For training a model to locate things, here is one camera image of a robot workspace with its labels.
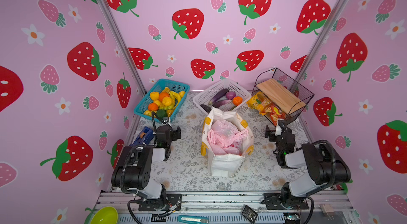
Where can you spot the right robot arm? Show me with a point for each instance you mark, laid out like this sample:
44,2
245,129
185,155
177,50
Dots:
324,168

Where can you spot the small purple onion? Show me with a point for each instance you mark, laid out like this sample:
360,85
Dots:
230,95

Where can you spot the yellow banana bunch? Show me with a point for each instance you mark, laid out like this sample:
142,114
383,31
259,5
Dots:
175,96

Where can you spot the white plastic basket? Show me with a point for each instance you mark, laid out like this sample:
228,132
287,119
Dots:
223,104

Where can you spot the black electronic module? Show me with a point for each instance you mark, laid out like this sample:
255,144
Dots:
249,214

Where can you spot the small tangerine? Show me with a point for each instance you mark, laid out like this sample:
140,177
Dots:
153,107

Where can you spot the pink plastic grocery bag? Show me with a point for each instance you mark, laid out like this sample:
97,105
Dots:
224,138

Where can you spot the black wire mesh shelf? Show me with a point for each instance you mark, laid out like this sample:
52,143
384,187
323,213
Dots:
283,91

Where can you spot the white canvas tote bag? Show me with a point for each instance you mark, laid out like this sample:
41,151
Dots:
225,165

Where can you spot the yellow snack bag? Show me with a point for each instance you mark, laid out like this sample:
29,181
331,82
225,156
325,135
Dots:
258,101

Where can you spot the teal plastic basket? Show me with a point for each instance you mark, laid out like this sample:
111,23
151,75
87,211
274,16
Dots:
181,88

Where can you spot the blue tape dispenser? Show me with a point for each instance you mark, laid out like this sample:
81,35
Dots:
144,137

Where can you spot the orange fruit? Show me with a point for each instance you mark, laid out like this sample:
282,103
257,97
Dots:
162,95

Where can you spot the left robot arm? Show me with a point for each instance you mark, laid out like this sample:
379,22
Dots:
133,171

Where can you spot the green plastic bowl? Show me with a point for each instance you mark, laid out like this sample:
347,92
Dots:
106,215

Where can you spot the orange pumpkin toy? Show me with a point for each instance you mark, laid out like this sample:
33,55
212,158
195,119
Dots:
237,100

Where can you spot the red chips bag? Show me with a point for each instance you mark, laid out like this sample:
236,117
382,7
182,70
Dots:
274,113

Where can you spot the long purple eggplant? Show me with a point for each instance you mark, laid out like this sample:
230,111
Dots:
219,95

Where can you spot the green lime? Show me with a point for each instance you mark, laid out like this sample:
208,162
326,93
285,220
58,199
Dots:
161,114

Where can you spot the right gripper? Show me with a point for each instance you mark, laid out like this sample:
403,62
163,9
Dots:
274,133

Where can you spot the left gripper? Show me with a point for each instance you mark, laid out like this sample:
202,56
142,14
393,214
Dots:
174,136

